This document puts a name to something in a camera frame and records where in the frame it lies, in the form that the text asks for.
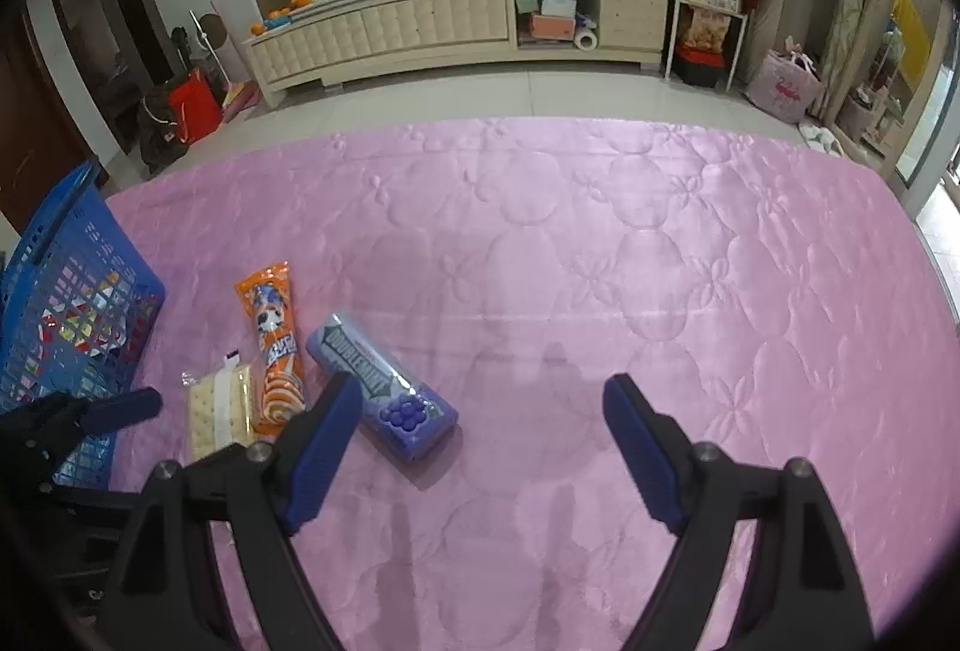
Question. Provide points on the purple gum box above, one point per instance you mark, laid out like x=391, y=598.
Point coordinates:
x=375, y=373

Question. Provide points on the orange box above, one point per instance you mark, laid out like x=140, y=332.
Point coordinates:
x=553, y=27

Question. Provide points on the small clear cracker packet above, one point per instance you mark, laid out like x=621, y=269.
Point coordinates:
x=217, y=407

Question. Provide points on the pink quilted blanket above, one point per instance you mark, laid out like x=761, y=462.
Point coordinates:
x=600, y=246

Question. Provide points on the red and black box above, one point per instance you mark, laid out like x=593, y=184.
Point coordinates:
x=699, y=67

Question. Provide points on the black bag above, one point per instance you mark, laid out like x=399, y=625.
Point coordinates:
x=161, y=133

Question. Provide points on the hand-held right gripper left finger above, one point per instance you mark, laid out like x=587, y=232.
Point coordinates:
x=322, y=456

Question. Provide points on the orange cartoon snack packet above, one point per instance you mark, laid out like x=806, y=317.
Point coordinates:
x=270, y=336

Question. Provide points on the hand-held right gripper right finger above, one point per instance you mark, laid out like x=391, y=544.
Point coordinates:
x=645, y=456

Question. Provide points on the yellow snack bag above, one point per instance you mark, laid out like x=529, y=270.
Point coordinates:
x=709, y=30

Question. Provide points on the white slippers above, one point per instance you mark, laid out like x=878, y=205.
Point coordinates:
x=821, y=139

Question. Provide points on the white paper roll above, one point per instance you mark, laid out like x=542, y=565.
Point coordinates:
x=586, y=40

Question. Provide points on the red bag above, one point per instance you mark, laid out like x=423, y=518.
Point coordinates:
x=195, y=107

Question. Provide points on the white and blue box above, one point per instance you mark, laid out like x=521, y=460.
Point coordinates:
x=559, y=4

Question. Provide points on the cream tv cabinet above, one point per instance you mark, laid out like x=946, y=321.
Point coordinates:
x=420, y=25

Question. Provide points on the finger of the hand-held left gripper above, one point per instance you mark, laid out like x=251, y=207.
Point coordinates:
x=120, y=411

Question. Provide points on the dark wooden door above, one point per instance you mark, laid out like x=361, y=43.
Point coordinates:
x=30, y=133

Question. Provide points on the blue plastic mesh basket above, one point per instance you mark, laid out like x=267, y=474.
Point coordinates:
x=75, y=246

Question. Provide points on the pink gift bag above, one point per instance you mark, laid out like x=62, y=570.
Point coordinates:
x=784, y=88

